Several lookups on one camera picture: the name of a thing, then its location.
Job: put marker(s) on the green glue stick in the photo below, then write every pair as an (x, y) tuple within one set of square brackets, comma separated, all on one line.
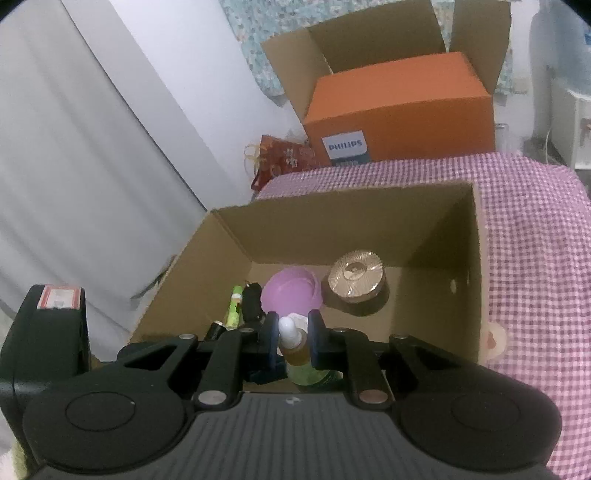
[(233, 307)]

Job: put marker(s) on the beige round pad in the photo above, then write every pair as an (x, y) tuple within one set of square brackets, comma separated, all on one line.
[(496, 341)]

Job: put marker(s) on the large cardboard box with flaps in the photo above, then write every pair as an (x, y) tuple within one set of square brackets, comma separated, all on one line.
[(378, 27)]

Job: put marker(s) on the purple checkered tablecloth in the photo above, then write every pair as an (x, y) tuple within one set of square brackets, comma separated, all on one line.
[(540, 254)]

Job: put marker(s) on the white water dispenser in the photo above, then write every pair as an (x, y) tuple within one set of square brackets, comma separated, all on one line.
[(570, 124)]

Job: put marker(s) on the black cylindrical tube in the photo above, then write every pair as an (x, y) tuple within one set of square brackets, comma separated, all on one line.
[(252, 302)]

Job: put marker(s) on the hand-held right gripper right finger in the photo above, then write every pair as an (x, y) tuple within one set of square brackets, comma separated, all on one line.
[(316, 341)]

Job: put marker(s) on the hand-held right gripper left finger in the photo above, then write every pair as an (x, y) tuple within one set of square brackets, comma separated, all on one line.
[(270, 341)]

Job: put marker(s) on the orange box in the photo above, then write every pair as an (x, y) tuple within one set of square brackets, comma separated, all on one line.
[(406, 106)]

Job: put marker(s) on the floral wall cloth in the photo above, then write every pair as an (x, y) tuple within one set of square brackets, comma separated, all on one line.
[(258, 27)]

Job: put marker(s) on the brown cardboard box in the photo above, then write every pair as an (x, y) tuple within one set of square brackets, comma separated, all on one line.
[(369, 217)]

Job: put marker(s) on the red gift bag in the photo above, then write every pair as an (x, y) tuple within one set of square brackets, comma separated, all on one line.
[(286, 159)]

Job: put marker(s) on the gold lid jar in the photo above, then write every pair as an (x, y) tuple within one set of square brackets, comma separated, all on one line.
[(355, 277)]

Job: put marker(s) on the pink plastic lid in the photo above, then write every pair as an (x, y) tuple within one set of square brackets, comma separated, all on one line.
[(291, 290)]

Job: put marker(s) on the green dropper bottle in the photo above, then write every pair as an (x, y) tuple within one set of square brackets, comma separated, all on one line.
[(300, 364)]

